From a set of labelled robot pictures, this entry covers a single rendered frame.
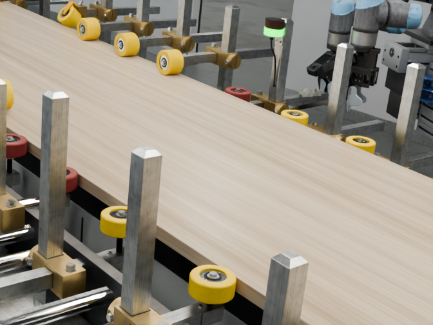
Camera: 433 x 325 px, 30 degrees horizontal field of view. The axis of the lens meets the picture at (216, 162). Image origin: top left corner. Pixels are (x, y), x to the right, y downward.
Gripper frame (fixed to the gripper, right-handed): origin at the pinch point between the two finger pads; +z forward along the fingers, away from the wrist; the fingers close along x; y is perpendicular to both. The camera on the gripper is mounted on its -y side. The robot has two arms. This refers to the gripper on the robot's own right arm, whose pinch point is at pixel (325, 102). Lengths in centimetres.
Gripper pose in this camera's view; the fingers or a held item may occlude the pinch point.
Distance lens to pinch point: 283.1
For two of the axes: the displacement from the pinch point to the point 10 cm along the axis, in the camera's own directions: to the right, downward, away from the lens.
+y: 7.6, -1.7, 6.2
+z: -0.9, 9.3, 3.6
